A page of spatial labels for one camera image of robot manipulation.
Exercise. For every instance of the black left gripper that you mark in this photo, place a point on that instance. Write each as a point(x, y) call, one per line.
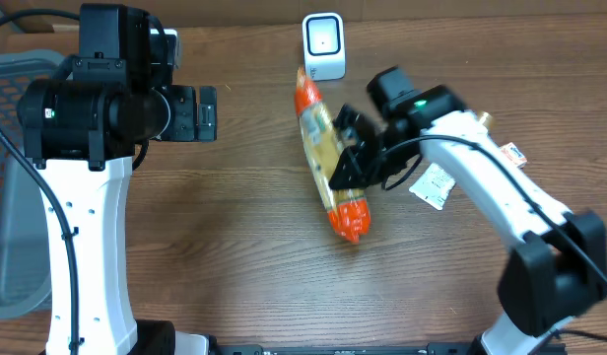
point(186, 113)

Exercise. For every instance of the white barcode scanner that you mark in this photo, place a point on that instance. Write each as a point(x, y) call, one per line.
point(324, 46)

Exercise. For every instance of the white tube gold cap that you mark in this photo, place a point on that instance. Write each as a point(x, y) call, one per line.
point(435, 184)

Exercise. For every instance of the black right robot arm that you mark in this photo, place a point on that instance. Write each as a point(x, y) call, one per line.
point(557, 260)

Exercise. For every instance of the orange flame-print box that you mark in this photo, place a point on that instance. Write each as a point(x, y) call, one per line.
point(514, 155)

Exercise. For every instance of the dark grey plastic basket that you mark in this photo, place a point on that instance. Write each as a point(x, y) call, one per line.
point(25, 285)

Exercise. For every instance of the orange spaghetti packet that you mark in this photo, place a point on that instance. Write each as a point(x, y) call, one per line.
point(347, 210)

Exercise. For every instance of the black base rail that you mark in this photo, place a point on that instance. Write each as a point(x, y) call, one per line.
point(435, 348)

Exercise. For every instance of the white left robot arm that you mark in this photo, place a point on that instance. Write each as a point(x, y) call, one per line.
point(84, 129)

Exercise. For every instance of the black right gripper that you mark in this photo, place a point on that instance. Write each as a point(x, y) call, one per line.
point(370, 174)

